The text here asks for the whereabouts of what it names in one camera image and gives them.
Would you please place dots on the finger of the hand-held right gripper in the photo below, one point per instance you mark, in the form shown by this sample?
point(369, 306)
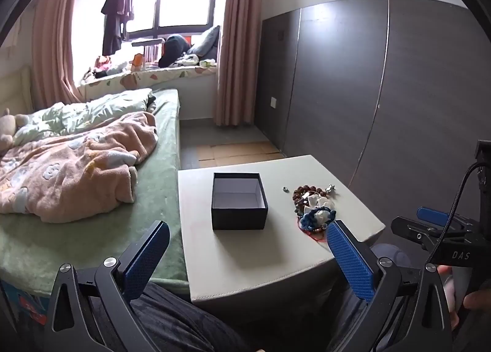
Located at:
point(433, 214)
point(416, 233)

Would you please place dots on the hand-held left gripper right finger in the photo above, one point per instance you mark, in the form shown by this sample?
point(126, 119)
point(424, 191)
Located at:
point(351, 260)

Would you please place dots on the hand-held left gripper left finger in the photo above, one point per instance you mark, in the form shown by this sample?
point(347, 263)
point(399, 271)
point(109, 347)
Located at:
point(147, 256)

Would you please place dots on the silver metal pendant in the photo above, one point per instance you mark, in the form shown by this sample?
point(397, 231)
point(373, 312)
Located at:
point(330, 187)

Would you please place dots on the black jewelry box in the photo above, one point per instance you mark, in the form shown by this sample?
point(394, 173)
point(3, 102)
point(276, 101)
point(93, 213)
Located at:
point(238, 219)

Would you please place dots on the person's right hand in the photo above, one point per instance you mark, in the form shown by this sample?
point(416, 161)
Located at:
point(477, 301)

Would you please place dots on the white side table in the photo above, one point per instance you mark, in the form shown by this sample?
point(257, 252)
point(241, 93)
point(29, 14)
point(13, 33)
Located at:
point(291, 260)

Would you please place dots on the person's left leg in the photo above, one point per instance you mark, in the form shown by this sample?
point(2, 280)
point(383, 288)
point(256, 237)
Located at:
point(184, 325)

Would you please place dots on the bed with green sheet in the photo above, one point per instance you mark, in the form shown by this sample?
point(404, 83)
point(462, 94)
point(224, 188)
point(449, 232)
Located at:
point(161, 168)

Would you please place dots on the pink fleece blanket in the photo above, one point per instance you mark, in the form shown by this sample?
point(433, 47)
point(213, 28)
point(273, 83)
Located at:
point(76, 168)

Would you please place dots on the light green duvet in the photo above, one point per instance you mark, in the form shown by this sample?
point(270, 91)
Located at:
point(96, 114)

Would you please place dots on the dark grey wardrobe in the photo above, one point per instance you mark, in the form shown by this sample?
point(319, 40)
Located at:
point(345, 87)

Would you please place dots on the patterned window seat cushion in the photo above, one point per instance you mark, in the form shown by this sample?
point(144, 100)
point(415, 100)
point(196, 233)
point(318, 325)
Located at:
point(153, 77)

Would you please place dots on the beige plush toy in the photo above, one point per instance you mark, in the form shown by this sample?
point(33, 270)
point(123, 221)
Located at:
point(7, 125)

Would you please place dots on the pile of small toys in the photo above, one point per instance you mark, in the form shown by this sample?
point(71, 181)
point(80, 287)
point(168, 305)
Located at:
point(103, 68)

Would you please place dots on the orange box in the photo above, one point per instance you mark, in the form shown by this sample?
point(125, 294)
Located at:
point(137, 62)

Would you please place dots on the black bag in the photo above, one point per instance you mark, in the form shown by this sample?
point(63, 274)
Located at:
point(174, 51)

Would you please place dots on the grey pillow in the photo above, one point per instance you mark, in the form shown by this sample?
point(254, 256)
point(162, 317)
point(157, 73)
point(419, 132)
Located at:
point(207, 43)

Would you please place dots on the pink curtain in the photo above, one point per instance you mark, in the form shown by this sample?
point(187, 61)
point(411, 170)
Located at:
point(238, 49)
point(53, 49)

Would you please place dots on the hanging dark clothes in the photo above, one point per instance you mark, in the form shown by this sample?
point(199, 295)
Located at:
point(117, 10)

